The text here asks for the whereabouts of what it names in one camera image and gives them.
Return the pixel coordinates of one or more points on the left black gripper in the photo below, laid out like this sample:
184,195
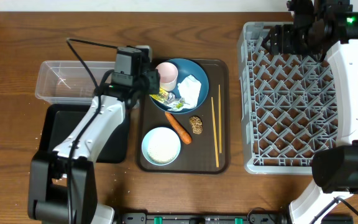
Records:
155,78

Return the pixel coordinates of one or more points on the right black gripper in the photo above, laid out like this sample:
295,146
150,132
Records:
281,42

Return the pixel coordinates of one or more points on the yellow foil snack wrapper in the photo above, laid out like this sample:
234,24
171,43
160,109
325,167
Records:
169,100

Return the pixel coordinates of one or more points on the pink plastic cup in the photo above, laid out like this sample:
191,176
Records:
168,75

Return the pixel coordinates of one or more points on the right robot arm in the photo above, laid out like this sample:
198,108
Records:
328,28

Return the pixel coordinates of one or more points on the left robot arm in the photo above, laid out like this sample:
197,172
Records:
62,184

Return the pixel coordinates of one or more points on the grey dishwasher rack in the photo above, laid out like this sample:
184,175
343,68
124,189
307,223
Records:
289,109

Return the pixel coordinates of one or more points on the crumpled white napkin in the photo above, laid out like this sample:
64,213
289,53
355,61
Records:
189,90

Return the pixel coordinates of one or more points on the dark blue plate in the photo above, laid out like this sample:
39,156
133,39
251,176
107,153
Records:
187,67

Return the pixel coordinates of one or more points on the orange carrot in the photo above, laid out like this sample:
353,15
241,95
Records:
183,134

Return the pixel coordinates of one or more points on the brown serving tray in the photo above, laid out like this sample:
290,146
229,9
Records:
197,157

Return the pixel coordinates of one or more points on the brown walnut cookie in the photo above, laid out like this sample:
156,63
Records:
196,124

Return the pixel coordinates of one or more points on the right wooden chopstick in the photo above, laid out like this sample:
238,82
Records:
220,120

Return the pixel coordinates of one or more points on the wooden chopstick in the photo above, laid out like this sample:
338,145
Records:
220,120
214,133

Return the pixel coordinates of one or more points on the light blue bowl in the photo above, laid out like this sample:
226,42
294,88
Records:
161,146

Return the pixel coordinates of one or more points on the clear plastic bin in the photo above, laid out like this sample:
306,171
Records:
64,82

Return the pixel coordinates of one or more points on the black plastic bin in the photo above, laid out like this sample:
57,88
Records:
62,119

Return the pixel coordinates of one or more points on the left wooden chopstick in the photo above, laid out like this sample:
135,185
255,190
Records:
214,133

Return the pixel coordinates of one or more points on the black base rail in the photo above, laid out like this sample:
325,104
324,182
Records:
258,217

